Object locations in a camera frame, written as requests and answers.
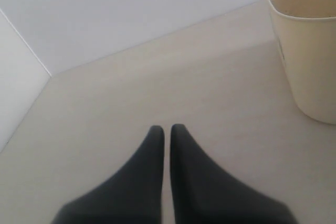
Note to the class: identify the cream plastic bin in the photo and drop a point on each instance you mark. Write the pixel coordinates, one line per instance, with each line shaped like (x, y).
(305, 32)

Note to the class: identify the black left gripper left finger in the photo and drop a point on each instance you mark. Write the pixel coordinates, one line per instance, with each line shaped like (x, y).
(131, 195)

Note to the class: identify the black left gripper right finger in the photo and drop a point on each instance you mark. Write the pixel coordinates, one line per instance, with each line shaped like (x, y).
(203, 192)

